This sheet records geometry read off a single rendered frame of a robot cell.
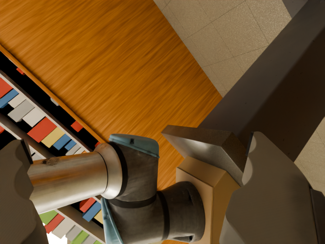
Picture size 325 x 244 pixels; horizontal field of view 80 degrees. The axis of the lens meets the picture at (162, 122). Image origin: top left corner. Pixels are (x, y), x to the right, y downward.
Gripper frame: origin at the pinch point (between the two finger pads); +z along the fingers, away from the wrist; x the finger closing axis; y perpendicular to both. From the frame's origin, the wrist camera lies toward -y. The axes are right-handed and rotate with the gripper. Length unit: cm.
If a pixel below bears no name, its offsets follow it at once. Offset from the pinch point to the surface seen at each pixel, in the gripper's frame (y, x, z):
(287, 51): 4, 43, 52
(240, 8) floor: -9, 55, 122
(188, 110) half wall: 74, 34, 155
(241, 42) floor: 11, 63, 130
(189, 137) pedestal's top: 20.8, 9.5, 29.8
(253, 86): 13, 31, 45
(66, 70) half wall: 29, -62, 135
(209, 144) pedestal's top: 17.6, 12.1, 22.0
